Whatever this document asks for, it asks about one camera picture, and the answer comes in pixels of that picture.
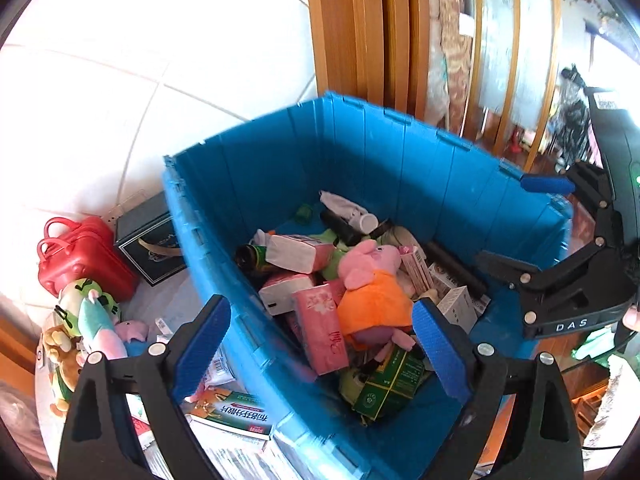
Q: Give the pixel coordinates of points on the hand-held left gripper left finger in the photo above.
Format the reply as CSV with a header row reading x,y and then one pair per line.
x,y
200,355

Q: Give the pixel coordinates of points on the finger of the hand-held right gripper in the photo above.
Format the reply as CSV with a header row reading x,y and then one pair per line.
x,y
530,277
545,183

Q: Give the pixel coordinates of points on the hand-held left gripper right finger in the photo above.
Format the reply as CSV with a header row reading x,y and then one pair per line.
x,y
440,350

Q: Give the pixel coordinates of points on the long green medicine box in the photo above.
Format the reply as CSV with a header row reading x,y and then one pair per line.
x,y
390,385

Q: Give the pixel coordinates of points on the black folding umbrella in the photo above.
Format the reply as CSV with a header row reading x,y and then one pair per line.
x,y
457,270

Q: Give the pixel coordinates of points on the pink pig plush orange dress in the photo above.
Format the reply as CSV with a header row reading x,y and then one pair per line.
x,y
375,305

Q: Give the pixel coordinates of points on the pink white medicine box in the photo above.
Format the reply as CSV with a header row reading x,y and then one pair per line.
x,y
417,270

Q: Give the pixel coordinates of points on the pink white tissue pack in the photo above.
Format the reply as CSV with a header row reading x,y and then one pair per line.
x,y
285,295
300,255

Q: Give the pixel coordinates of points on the brown bottle white cap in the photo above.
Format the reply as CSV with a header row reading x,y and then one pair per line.
x,y
250,257

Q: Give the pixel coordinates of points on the pink floral tissue pack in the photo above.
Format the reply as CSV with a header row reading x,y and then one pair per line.
x,y
320,330

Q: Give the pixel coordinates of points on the blue plastic storage crate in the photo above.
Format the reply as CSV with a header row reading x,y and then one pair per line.
x,y
400,170

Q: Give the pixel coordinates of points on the white pill bottle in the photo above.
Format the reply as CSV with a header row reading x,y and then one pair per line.
x,y
357,217

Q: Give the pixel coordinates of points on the black cylinder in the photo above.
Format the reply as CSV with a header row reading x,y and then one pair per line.
x,y
342,227

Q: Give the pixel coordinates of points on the person's right hand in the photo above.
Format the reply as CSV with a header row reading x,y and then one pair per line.
x,y
632,317

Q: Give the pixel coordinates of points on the pink barcode tissue pack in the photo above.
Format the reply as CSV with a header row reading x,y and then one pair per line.
x,y
217,367

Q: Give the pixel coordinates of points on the green orange medicine box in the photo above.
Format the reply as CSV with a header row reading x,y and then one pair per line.
x,y
235,412

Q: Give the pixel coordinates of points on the green cloth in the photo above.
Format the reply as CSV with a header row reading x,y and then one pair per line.
x,y
595,345

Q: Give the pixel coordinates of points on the pink pig plush teal hat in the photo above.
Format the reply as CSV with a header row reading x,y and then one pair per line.
x,y
102,330

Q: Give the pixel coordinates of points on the green frog plush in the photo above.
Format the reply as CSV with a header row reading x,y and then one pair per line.
x,y
87,300

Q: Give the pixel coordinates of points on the black gift box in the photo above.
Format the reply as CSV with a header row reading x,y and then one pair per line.
x,y
150,240

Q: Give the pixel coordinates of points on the brown bear plush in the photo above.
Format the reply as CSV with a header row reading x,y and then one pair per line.
x,y
67,375

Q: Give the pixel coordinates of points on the tan bear plush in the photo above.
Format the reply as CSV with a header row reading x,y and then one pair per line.
x,y
60,342

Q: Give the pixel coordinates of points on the red toy suitcase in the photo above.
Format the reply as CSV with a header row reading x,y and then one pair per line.
x,y
85,260

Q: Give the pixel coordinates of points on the floral patterned cloth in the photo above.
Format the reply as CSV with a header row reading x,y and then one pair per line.
x,y
452,50

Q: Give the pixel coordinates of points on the wooden glass door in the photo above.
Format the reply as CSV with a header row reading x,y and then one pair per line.
x,y
360,35

